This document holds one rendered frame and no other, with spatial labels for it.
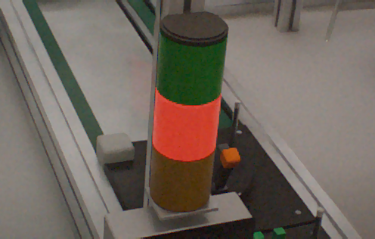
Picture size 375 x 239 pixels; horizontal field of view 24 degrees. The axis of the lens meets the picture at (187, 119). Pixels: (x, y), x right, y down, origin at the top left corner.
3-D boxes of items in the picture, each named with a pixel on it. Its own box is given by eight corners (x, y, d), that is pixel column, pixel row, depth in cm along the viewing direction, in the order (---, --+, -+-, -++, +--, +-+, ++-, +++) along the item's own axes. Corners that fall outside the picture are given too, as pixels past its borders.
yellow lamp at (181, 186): (218, 206, 71) (224, 157, 69) (160, 217, 70) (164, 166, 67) (196, 171, 75) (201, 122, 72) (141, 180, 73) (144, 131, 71)
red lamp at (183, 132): (224, 156, 69) (231, 103, 66) (164, 166, 67) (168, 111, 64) (202, 122, 72) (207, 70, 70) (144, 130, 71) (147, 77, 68)
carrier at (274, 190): (315, 231, 119) (330, 155, 112) (146, 264, 111) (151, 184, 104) (243, 134, 137) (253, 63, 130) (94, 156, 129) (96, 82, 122)
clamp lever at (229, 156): (227, 190, 117) (241, 159, 111) (213, 193, 116) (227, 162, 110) (218, 168, 119) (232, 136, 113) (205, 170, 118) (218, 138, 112)
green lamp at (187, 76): (231, 101, 66) (238, 43, 63) (168, 110, 64) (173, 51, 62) (207, 69, 70) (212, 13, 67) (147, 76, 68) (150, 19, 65)
